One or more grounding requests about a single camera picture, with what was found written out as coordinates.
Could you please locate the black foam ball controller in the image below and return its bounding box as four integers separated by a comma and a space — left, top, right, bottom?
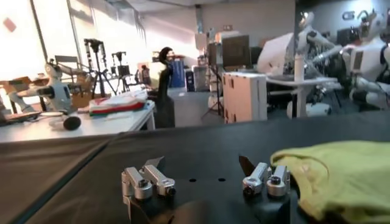
48, 114, 82, 131

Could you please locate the white curved paper sheet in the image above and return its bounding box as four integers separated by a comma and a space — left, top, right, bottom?
257, 32, 295, 75

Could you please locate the distant person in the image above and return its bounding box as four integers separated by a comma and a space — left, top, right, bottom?
140, 64, 152, 86

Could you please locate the black desktop monitor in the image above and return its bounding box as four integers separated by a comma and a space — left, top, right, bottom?
249, 45, 264, 65

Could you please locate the long white desk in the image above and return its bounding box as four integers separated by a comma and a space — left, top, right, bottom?
0, 100, 157, 144

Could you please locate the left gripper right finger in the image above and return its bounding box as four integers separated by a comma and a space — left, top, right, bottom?
238, 155, 291, 198

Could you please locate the white humanoid robot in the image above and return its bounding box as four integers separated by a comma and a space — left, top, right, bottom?
297, 11, 346, 61
7, 62, 77, 115

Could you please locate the small white standing desk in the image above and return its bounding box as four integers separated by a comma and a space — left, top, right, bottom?
266, 75, 339, 119

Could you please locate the tall white carton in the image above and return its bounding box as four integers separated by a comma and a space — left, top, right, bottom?
222, 72, 269, 124

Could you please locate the yellow-green t-shirt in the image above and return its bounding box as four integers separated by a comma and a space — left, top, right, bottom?
270, 139, 390, 224

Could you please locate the stack of folded clothes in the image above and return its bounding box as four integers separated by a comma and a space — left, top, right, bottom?
88, 91, 149, 117

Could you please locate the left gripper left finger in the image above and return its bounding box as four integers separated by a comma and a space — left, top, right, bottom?
121, 155, 177, 207

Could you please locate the blue cabinet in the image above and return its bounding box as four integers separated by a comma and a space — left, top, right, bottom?
169, 59, 186, 89

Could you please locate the matte dark table cover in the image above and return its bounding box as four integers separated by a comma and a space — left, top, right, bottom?
0, 133, 118, 224

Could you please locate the white bottle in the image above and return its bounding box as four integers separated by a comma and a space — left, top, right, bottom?
294, 54, 306, 82

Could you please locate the black office chair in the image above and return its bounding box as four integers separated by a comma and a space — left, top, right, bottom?
154, 46, 177, 128

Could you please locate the black camera tripod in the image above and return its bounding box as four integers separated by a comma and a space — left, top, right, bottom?
111, 51, 132, 92
83, 38, 118, 99

